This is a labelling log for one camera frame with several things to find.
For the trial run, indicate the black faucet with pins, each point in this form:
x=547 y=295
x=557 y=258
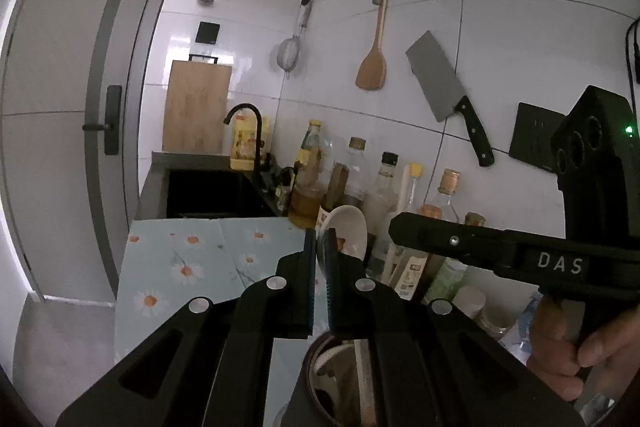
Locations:
x=257 y=132

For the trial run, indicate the brown-capped clear bottle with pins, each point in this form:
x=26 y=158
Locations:
x=357 y=172

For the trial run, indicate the white-lidded jar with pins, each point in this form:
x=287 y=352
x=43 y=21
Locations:
x=470 y=302

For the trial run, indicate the person's right hand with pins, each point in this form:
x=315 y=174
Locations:
x=555 y=357

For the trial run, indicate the daisy print tablecloth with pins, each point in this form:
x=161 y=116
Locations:
x=160 y=267

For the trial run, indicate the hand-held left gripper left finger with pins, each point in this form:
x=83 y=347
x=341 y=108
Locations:
x=312 y=287

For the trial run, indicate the glass bottle with green liquid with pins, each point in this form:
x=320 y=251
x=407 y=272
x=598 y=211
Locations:
x=447 y=279

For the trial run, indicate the glass spice jar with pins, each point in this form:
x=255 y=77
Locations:
x=492 y=323

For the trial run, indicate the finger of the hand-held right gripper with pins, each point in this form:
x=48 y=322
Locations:
x=440 y=239

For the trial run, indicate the dark kitchen sink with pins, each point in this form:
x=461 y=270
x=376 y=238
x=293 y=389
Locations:
x=210 y=192

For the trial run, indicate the small dark bottle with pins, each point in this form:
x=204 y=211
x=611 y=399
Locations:
x=285 y=192

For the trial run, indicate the black square wall plate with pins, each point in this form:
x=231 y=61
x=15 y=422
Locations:
x=207 y=33

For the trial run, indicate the pale-capped tall bottle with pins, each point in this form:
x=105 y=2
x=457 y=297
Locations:
x=412 y=182

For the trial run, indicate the black-capped clear bottle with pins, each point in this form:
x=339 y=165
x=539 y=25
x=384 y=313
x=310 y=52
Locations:
x=382 y=197

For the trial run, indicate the wooden cutting board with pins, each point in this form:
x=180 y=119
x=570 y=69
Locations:
x=195 y=107

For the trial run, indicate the black utensil holder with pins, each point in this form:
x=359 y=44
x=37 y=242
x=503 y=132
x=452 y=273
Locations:
x=300 y=402

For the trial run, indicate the wooden spatula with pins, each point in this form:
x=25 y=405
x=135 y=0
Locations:
x=372 y=67

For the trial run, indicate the cork-capped glass bottle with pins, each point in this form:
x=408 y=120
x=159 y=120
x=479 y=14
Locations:
x=445 y=197

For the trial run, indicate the black wall socket panel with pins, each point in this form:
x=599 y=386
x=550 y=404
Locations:
x=532 y=134

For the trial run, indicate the oil bottle with yellow cap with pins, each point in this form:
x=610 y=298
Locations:
x=307 y=187

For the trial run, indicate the grey door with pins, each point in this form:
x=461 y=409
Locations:
x=55 y=82

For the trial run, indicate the labelled dark sauce bottle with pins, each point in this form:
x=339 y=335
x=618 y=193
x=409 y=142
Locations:
x=410 y=272

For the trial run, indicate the metal mesh strainer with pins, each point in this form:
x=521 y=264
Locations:
x=290 y=54

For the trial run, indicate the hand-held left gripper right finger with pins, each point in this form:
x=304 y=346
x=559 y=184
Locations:
x=330 y=287

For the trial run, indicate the yellow oil jug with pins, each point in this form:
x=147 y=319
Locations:
x=242 y=142

